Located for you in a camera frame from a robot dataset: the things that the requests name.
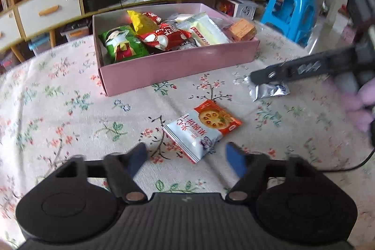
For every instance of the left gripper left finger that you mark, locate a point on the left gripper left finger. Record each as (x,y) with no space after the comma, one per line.
(120,172)

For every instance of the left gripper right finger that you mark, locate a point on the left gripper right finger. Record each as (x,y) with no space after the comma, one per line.
(251,170)

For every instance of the red jam biscuit packet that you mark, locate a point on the red jam biscuit packet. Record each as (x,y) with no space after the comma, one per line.
(197,132)

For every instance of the silver truffle chocolate packet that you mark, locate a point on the silver truffle chocolate packet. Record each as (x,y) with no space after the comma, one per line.
(270,90)

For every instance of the green chips snack packet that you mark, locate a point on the green chips snack packet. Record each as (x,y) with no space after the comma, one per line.
(122,44)

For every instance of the blue plastic stool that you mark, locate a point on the blue plastic stool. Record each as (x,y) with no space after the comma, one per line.
(292,18)

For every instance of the floral tablecloth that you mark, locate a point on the floral tablecloth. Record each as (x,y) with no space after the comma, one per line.
(54,107)

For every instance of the wafer biscuit packet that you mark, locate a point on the wafer biscuit packet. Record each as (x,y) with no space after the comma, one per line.
(242,30)

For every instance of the white storage box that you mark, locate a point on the white storage box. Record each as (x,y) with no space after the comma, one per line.
(237,8)

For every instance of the red snack packet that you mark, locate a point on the red snack packet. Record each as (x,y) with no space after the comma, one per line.
(165,38)

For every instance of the white cream snack packet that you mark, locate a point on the white cream snack packet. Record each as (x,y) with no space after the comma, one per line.
(203,30)

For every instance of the yellow snack packet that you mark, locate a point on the yellow snack packet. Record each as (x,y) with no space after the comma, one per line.
(144,23)

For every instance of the long wooden TV cabinet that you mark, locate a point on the long wooden TV cabinet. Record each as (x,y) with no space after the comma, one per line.
(117,1)

